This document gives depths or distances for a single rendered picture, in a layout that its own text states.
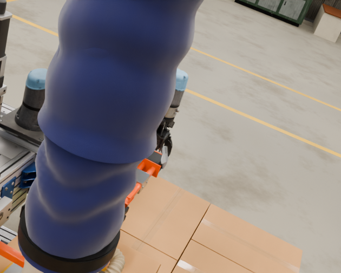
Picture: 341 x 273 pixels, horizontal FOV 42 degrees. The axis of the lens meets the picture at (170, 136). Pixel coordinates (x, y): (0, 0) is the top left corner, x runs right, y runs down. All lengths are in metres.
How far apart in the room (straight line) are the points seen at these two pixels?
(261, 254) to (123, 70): 1.97
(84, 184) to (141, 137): 0.14
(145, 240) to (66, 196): 1.45
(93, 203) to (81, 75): 0.26
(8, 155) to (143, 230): 0.82
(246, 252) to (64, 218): 1.73
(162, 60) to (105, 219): 0.36
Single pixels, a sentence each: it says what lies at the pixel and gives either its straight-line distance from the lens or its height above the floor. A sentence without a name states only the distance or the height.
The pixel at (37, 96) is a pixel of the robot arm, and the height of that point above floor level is 1.19.
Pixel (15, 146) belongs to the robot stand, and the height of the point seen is 0.95.
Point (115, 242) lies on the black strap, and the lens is 1.03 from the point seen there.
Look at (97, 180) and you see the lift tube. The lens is 0.84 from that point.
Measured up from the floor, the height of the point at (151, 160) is 1.24.
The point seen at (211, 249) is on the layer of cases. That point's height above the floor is 0.54.
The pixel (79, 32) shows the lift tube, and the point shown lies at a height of 1.81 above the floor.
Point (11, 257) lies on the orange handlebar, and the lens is 1.13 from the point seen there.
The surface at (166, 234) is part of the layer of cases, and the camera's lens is 2.37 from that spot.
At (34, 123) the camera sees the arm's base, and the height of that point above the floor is 1.07.
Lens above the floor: 2.03
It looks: 27 degrees down
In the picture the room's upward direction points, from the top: 21 degrees clockwise
